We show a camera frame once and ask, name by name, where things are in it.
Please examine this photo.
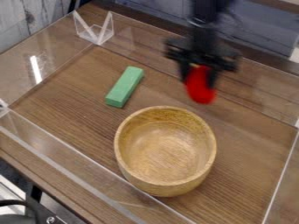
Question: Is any clear acrylic corner bracket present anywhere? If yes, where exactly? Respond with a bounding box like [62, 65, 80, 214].
[72, 11, 115, 46]

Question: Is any black table clamp base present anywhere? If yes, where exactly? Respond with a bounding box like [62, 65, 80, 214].
[0, 185, 70, 224]

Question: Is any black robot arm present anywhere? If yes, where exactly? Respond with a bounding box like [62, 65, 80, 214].
[165, 0, 241, 88]

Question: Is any green rectangular block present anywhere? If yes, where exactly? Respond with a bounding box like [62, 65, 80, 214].
[106, 66, 144, 108]

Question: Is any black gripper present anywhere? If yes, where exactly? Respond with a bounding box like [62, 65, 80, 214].
[165, 24, 241, 89]

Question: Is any clear acrylic tray wall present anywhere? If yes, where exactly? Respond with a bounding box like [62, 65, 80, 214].
[0, 99, 197, 224]

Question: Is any red strawberry toy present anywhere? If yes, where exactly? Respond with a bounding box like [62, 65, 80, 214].
[185, 66, 217, 104]

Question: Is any wooden bowl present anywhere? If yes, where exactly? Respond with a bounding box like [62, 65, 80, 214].
[114, 106, 218, 197]

